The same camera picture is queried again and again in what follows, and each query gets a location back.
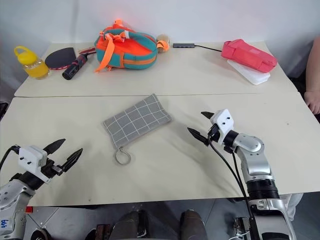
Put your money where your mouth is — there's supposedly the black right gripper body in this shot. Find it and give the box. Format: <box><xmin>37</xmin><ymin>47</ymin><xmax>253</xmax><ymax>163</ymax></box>
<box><xmin>204</xmin><ymin>123</ymin><xmax>221</xmax><ymax>147</ymax></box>

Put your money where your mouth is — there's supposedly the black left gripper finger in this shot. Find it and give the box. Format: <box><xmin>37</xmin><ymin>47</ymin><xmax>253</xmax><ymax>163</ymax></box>
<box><xmin>60</xmin><ymin>148</ymin><xmax>84</xmax><ymax>173</ymax></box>
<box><xmin>42</xmin><ymin>138</ymin><xmax>67</xmax><ymax>160</ymax></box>

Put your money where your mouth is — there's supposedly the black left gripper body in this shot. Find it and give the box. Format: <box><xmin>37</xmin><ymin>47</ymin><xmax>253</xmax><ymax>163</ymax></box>
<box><xmin>40</xmin><ymin>159</ymin><xmax>64</xmax><ymax>180</ymax></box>

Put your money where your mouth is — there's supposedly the grey checked fabric pouch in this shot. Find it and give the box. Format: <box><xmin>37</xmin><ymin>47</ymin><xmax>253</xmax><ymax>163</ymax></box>
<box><xmin>102</xmin><ymin>93</ymin><xmax>173</xmax><ymax>165</ymax></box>

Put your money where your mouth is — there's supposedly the pink red pouch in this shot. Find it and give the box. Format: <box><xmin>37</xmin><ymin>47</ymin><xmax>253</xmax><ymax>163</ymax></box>
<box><xmin>220</xmin><ymin>38</ymin><xmax>278</xmax><ymax>74</ymax></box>

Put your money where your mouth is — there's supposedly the person's bare hand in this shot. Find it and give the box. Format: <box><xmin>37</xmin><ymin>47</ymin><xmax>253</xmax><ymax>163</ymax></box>
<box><xmin>304</xmin><ymin>90</ymin><xmax>320</xmax><ymax>115</ymax></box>

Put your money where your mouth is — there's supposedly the white plastic box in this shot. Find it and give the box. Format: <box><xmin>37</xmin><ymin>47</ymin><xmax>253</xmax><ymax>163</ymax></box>
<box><xmin>226</xmin><ymin>59</ymin><xmax>272</xmax><ymax>86</ymax></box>

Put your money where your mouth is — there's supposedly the black round base with white mark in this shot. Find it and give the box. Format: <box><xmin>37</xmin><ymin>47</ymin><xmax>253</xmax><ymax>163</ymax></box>
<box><xmin>30</xmin><ymin>227</ymin><xmax>52</xmax><ymax>240</ymax></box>

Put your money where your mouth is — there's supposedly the grey USB hub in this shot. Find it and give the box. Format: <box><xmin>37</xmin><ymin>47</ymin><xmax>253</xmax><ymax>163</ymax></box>
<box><xmin>172</xmin><ymin>42</ymin><xmax>196</xmax><ymax>49</ymax></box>

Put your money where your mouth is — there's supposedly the beige plush ball toy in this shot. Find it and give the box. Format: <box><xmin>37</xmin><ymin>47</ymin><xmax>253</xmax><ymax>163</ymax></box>
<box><xmin>156</xmin><ymin>33</ymin><xmax>171</xmax><ymax>54</ymax></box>

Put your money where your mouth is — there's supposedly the yellow lidded juice bottle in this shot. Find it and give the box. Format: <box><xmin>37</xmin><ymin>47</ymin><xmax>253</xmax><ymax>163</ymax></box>
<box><xmin>13</xmin><ymin>45</ymin><xmax>52</xmax><ymax>81</ymax></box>

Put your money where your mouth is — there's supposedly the dark rounded shape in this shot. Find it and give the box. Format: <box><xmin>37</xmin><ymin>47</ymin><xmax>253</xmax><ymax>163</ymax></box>
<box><xmin>109</xmin><ymin>209</ymin><xmax>150</xmax><ymax>240</ymax></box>
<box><xmin>179</xmin><ymin>209</ymin><xmax>208</xmax><ymax>240</ymax></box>

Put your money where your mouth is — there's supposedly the black table tennis paddle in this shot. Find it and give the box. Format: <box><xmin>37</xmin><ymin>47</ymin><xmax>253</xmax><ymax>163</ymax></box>
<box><xmin>44</xmin><ymin>46</ymin><xmax>96</xmax><ymax>71</ymax></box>

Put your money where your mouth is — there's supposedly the orange and teal backpack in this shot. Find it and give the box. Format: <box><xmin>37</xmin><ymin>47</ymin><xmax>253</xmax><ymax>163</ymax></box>
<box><xmin>93</xmin><ymin>19</ymin><xmax>159</xmax><ymax>74</ymax></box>

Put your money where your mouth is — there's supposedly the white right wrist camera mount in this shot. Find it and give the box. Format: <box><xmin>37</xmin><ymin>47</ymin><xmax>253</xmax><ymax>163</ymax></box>
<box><xmin>209</xmin><ymin>108</ymin><xmax>235</xmax><ymax>145</ymax></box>

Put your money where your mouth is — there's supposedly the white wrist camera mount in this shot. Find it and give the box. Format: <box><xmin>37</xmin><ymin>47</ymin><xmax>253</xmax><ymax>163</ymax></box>
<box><xmin>209</xmin><ymin>108</ymin><xmax>235</xmax><ymax>145</ymax></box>
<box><xmin>18</xmin><ymin>145</ymin><xmax>50</xmax><ymax>182</ymax></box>

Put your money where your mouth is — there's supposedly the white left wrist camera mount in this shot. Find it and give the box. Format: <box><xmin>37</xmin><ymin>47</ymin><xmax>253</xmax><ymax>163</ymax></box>
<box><xmin>18</xmin><ymin>145</ymin><xmax>50</xmax><ymax>182</ymax></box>

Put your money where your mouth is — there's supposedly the long black right arm cable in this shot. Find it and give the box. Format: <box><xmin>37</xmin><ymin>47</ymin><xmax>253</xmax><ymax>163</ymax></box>
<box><xmin>208</xmin><ymin>134</ymin><xmax>258</xmax><ymax>240</ymax></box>

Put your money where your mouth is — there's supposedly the short black right arm cable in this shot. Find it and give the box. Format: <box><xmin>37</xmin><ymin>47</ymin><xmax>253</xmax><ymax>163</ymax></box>
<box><xmin>231</xmin><ymin>151</ymin><xmax>249</xmax><ymax>201</ymax></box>

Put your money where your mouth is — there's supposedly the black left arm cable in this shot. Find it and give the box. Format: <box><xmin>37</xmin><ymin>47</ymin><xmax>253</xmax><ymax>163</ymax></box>
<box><xmin>0</xmin><ymin>144</ymin><xmax>21</xmax><ymax>169</ymax></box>

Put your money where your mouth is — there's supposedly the black USB hub cable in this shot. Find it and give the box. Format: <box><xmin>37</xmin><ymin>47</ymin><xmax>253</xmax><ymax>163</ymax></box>
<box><xmin>194</xmin><ymin>44</ymin><xmax>223</xmax><ymax>53</ymax></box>

